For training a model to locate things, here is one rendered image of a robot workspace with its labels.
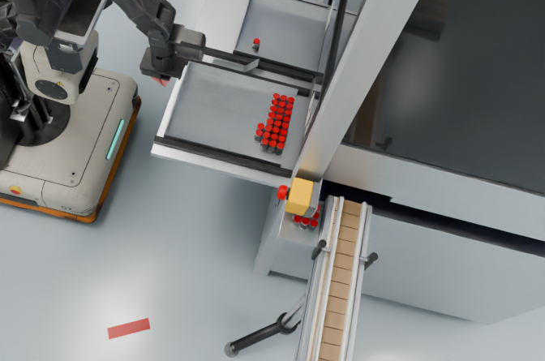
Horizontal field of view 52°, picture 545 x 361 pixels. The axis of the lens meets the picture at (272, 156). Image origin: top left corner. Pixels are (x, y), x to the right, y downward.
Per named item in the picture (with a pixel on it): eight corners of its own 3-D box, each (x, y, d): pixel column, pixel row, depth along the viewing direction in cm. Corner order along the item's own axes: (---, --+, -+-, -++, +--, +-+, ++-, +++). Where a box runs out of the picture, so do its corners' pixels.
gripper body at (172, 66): (180, 81, 136) (179, 63, 130) (139, 71, 136) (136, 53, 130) (187, 61, 139) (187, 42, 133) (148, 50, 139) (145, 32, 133)
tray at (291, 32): (349, 21, 189) (351, 15, 185) (336, 83, 177) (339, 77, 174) (251, -5, 187) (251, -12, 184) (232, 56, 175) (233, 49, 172)
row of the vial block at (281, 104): (285, 103, 170) (288, 95, 166) (273, 154, 162) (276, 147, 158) (278, 101, 170) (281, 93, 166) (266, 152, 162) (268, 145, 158)
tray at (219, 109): (296, 95, 172) (298, 89, 169) (279, 169, 161) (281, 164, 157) (188, 67, 171) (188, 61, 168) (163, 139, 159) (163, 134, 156)
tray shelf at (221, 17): (349, 15, 193) (350, 10, 191) (314, 197, 160) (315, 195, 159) (213, -22, 191) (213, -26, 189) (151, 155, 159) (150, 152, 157)
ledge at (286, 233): (333, 208, 160) (335, 206, 158) (326, 251, 154) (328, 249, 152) (285, 196, 159) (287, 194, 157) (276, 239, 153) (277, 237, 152)
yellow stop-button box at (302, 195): (315, 193, 150) (320, 182, 144) (310, 218, 147) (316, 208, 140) (287, 186, 150) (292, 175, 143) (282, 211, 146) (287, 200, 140)
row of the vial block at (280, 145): (292, 105, 170) (295, 97, 166) (281, 156, 162) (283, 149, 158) (285, 103, 170) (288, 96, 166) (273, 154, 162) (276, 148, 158)
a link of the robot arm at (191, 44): (156, -3, 122) (146, 29, 119) (208, 8, 123) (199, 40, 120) (160, 29, 133) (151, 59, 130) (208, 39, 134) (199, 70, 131)
